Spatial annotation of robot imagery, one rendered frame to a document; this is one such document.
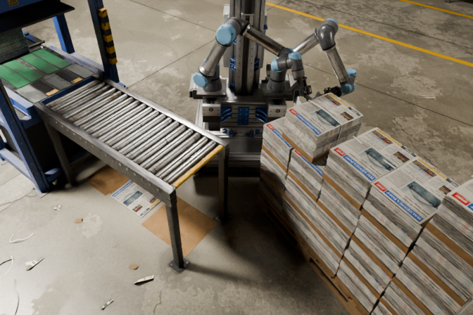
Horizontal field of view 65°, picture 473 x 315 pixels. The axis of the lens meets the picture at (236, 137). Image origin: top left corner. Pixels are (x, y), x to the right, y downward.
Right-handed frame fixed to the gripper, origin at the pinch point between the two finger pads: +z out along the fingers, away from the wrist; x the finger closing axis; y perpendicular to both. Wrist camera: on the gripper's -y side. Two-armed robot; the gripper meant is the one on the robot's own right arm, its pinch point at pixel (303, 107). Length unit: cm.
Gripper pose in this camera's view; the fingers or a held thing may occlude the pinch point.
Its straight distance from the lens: 242.0
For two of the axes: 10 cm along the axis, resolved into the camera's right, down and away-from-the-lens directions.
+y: 4.9, 1.2, -8.6
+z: 2.4, 9.3, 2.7
